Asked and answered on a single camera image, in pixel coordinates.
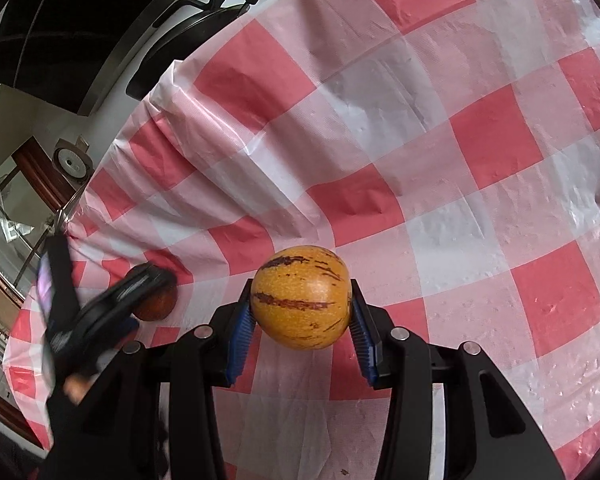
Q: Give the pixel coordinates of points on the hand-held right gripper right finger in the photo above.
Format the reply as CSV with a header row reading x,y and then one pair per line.
x,y
362,340

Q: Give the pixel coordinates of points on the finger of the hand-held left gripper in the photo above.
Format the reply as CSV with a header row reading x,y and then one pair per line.
x,y
140,282
115,325

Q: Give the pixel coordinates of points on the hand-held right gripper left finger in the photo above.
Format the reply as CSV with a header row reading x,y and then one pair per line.
x,y
240,340

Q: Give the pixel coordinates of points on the wrinkled dark red apple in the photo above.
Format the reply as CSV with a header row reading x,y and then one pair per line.
x,y
157,305

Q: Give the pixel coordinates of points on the yellow striped pepino melon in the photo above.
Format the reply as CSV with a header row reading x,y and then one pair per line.
x,y
300,300

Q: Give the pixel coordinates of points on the person's left hand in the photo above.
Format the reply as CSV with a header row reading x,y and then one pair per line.
x,y
62,425

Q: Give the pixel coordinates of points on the glass door panel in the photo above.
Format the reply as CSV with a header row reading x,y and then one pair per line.
x,y
5,230

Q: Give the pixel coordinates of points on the round grey appliance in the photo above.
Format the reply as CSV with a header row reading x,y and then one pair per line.
x,y
72,160

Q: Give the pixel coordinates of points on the red white checked tablecloth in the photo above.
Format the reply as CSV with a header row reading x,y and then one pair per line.
x,y
430,170

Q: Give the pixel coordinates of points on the black pan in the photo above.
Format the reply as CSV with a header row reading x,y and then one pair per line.
x,y
180,45

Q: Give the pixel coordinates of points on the brown wooden door frame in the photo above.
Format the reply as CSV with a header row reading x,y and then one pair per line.
x,y
35,170

